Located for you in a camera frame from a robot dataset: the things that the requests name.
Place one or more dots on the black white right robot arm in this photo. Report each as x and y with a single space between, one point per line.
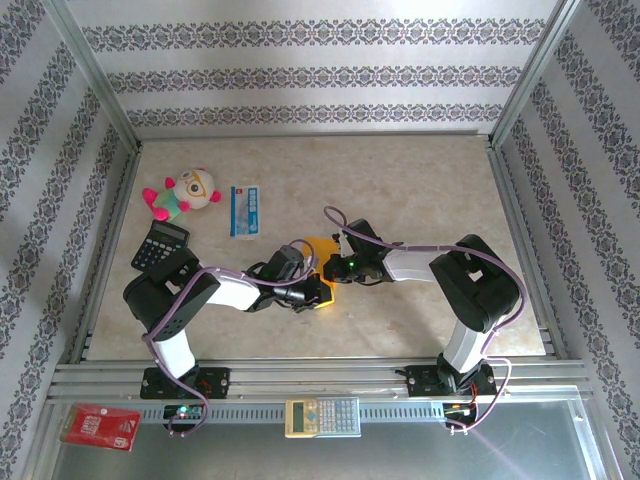
475 290

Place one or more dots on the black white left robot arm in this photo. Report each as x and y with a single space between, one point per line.
165 310

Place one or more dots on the grey metal shelf sheet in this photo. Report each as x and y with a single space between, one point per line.
400 455

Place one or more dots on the blue white plastic packet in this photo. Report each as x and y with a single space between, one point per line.
245 210

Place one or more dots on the beige scientific calculator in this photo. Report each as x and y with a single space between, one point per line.
322 417

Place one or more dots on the black desk calculator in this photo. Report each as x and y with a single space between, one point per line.
160 245

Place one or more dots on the white pink plush toy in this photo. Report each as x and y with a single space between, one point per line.
195 187

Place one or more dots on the red card packet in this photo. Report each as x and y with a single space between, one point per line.
100 427

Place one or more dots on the aluminium mounting rail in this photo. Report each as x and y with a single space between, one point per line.
310 375

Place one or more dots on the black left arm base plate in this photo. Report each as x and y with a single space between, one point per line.
215 382

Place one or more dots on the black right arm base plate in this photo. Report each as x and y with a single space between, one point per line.
420 381

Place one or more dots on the aluminium table side rail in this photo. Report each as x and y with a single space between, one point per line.
107 250
530 250

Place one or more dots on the aluminium frame post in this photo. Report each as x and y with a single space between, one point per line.
535 70
90 70

